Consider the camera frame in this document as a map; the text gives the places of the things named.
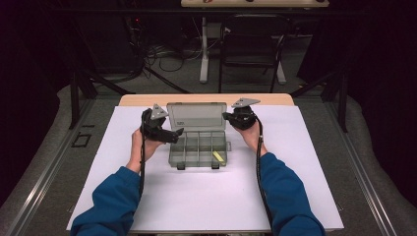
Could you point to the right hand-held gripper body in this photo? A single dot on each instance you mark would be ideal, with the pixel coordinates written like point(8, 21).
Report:
point(243, 116)

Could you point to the small yellow bar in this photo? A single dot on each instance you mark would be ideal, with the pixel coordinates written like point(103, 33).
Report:
point(218, 156)

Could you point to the black metal frame post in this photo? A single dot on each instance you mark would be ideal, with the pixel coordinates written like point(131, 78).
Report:
point(74, 98)
point(343, 101)

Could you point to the black chair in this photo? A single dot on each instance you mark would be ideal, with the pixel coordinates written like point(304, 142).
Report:
point(250, 49)

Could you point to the dark equipment with red light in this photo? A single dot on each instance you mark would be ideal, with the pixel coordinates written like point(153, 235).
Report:
point(134, 36)

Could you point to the wooden desk with white legs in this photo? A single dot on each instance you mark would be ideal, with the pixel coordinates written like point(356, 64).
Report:
point(205, 49)

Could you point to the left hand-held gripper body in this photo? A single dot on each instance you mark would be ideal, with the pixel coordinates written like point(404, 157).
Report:
point(154, 126)

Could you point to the person's right hand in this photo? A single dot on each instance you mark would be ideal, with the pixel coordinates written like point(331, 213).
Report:
point(252, 137)

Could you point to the clear grey compartment storage box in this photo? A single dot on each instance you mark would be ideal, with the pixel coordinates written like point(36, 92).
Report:
point(198, 144)

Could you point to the black horizontal frame bar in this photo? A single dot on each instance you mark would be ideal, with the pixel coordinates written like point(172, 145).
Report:
point(196, 11)

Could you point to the aluminium floor rail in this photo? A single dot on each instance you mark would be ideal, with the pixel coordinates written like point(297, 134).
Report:
point(49, 167)
point(360, 170)

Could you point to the person's left hand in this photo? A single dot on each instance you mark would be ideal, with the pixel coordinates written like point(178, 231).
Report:
point(141, 150)

